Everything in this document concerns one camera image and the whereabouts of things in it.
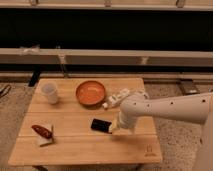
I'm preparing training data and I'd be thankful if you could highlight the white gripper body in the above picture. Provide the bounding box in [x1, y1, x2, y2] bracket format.
[109, 117, 128, 133]

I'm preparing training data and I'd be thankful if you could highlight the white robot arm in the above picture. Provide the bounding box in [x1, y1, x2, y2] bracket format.
[109, 92, 213, 171]

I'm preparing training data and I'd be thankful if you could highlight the orange bowl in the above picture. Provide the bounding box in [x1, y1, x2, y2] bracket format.
[76, 80, 106, 106]

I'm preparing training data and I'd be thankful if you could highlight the wooden table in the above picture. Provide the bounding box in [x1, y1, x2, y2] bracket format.
[9, 78, 162, 166]

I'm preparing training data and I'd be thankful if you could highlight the clear plastic cup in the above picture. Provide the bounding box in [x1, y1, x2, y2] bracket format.
[40, 82, 59, 104]

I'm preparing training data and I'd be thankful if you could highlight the red chili pepper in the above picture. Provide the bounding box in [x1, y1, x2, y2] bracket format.
[31, 125, 52, 139]

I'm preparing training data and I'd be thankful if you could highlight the white napkin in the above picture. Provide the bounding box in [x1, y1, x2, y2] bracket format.
[37, 124, 54, 147]

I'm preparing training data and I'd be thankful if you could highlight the black cable on floor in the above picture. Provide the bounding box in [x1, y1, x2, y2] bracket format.
[0, 84, 12, 99]

